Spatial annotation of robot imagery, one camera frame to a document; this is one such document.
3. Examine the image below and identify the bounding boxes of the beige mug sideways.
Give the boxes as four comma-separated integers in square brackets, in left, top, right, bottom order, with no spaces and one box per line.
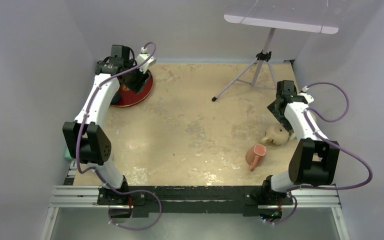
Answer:
[259,123,294,146]

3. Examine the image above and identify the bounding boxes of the dark blue mug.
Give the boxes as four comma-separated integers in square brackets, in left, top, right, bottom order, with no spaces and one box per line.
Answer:
[110,92,121,105]

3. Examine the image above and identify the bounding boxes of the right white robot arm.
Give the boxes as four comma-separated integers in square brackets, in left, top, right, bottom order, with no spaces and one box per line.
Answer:
[260,80,340,204]

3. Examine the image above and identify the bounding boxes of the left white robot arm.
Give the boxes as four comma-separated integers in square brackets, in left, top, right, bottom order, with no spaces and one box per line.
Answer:
[62,42,156,205]

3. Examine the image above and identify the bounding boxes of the cream upside down mug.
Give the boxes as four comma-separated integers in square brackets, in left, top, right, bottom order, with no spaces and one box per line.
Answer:
[308,111,317,123]

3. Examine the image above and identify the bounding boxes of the pink salmon mug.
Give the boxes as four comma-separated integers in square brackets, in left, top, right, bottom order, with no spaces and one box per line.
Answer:
[245,144,267,172]

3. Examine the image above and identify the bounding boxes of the round red lacquer tray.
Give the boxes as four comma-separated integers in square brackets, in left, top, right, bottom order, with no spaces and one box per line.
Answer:
[111,70,154,108]

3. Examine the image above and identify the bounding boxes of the white tripod stand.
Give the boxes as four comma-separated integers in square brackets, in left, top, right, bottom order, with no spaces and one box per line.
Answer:
[211,27,289,103]

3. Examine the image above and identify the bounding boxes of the mint green object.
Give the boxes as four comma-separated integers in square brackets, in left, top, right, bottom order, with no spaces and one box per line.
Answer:
[64,147,73,161]

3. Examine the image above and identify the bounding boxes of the white overhead light panel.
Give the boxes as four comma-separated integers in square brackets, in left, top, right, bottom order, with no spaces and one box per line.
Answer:
[224,0,347,35]

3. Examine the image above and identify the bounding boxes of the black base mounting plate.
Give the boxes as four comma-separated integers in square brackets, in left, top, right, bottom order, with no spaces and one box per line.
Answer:
[97,185,294,218]

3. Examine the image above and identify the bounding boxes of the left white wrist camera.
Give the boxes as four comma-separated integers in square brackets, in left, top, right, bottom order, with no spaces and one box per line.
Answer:
[135,47,157,74]

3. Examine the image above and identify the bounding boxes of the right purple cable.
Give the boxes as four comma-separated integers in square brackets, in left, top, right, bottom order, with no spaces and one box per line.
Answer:
[263,81,374,226]

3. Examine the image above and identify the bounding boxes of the aluminium frame rail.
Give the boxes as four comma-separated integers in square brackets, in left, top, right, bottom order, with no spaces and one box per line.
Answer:
[40,185,350,240]

